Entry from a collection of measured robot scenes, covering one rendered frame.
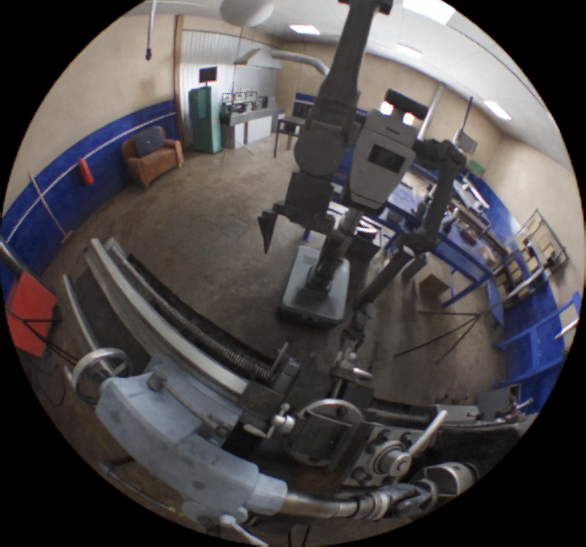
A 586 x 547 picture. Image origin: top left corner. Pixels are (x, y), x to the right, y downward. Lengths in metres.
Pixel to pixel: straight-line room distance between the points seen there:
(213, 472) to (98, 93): 4.10
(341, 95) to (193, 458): 0.67
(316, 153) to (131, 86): 4.03
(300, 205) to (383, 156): 0.59
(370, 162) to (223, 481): 1.01
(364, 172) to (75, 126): 3.90
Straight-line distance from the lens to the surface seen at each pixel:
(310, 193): 0.20
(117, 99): 4.03
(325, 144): 0.21
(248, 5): 3.30
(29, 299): 2.89
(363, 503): 0.63
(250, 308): 1.61
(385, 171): 0.78
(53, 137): 3.85
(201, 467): 0.44
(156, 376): 0.53
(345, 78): 0.33
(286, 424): 0.51
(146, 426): 0.46
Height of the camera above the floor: 1.52
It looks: 52 degrees down
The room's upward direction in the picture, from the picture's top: 14 degrees clockwise
